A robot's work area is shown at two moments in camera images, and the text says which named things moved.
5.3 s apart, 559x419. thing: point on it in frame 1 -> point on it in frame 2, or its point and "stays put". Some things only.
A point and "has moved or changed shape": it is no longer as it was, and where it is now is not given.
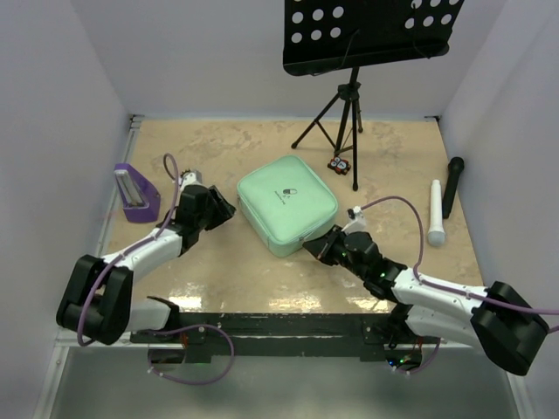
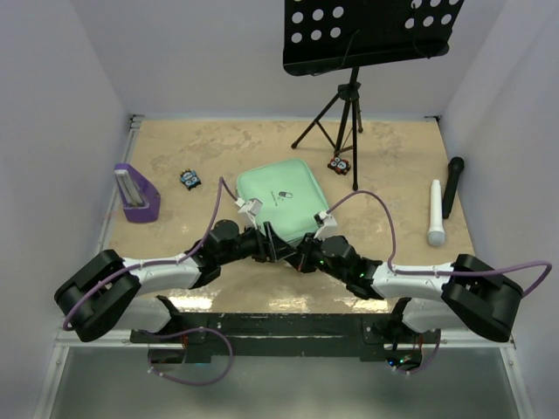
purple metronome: x=140 y=201 stays put
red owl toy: x=339 y=165 stays put
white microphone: x=436 y=236 stays put
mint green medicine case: x=286 y=202 has moved or changed shape
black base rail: x=282 y=337 stays put
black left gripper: x=223 y=209 -> x=270 y=246
